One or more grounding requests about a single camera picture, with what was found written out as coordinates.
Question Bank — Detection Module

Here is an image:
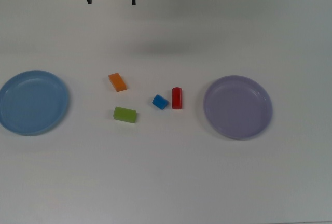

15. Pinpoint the orange rectangular block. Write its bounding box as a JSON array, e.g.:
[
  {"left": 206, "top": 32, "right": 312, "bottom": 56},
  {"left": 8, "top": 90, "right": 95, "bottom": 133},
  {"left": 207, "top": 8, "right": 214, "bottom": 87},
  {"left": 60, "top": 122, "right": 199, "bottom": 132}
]
[{"left": 108, "top": 72, "right": 127, "bottom": 92}]

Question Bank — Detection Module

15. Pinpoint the blue house-shaped block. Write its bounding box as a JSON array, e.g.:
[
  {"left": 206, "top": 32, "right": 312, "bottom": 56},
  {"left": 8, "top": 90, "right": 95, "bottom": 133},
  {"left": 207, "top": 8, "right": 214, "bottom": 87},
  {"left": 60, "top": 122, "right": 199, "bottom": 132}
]
[{"left": 151, "top": 94, "right": 169, "bottom": 110}]

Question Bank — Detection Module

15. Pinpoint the red rounded block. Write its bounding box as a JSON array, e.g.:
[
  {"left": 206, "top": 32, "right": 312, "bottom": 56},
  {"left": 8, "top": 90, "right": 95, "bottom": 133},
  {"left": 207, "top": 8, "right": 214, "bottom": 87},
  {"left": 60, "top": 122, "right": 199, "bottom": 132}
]
[{"left": 171, "top": 87, "right": 184, "bottom": 110}]

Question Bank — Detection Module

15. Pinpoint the green rectangular block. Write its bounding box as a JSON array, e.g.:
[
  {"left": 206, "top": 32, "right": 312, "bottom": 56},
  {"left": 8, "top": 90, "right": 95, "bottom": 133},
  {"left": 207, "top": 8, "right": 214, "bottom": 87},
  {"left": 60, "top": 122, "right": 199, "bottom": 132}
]
[{"left": 113, "top": 106, "right": 137, "bottom": 124}]

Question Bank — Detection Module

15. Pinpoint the blue plate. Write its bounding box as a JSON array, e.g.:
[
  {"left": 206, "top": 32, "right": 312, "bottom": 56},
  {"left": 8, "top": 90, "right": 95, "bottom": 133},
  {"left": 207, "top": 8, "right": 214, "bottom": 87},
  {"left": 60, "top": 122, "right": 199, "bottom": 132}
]
[{"left": 0, "top": 69, "right": 71, "bottom": 136}]

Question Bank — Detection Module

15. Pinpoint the purple plate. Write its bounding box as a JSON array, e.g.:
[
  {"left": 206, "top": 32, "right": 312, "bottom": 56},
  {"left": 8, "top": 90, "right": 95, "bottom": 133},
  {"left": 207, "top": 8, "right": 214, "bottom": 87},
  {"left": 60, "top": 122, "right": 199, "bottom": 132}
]
[{"left": 203, "top": 75, "right": 273, "bottom": 141}]

